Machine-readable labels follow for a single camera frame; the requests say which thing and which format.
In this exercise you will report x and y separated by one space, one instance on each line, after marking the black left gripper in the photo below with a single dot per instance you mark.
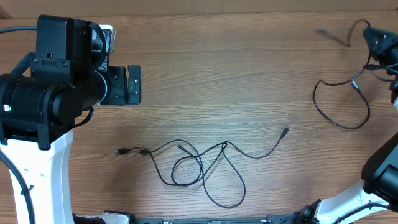
117 76

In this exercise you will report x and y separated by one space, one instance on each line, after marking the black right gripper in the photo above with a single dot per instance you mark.
388 38

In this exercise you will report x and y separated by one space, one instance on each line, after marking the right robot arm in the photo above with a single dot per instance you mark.
377 188

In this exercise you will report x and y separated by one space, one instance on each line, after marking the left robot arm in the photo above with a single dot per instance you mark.
41 98

